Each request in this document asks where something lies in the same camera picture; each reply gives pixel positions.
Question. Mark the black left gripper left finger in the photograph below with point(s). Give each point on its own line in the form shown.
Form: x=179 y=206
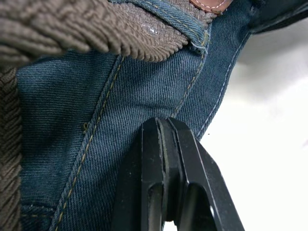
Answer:
x=149 y=180

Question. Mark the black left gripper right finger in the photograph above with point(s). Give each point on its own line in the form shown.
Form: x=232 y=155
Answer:
x=199 y=180

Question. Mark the blue denim shorts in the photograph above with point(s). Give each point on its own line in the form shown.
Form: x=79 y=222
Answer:
x=72 y=108

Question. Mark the brown braided belt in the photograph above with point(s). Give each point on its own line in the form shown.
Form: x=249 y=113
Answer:
x=72 y=26

